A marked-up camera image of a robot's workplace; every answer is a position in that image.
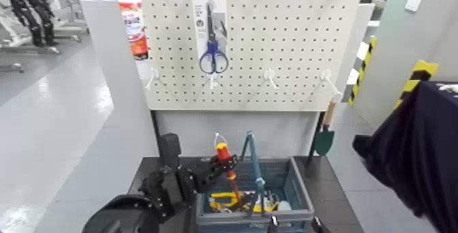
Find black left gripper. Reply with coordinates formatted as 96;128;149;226
142;155;239;224

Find green shovel with wooden handle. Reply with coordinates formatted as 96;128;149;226
314;99;337;157

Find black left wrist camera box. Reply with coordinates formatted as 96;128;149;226
158;133;182;171

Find beige perforated pegboard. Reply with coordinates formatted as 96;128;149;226
141;0;364;112

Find white pegboard hook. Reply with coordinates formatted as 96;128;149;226
263;67;280;91
208;73;220;91
144;67;162;91
320;69;344;103

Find red white tube package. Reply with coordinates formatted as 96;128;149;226
116;0;149;61

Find black humanoid robot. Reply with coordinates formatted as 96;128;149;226
0;0;58;48

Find red yellow screwdriver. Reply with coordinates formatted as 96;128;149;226
213;132;243;203

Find yellow black hazard corner guard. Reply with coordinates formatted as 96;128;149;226
393;59;439;110
348;35;378;106

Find black stand post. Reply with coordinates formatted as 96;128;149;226
150;110;161;149
307;112;324;167

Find dark navy garment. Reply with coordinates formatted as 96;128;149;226
352;80;458;233

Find white stand legs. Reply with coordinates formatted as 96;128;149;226
0;19;90;74

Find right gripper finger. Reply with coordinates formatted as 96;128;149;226
268;215;281;233
311;216;324;233

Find yellow black tool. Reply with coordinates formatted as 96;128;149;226
209;190;280;214

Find blue scissors in packaging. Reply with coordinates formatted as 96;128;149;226
191;0;230;78

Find white wall switch plate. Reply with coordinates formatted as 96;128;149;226
405;0;425;13

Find teal and grey plastic crate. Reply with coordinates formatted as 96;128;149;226
194;130;316;233

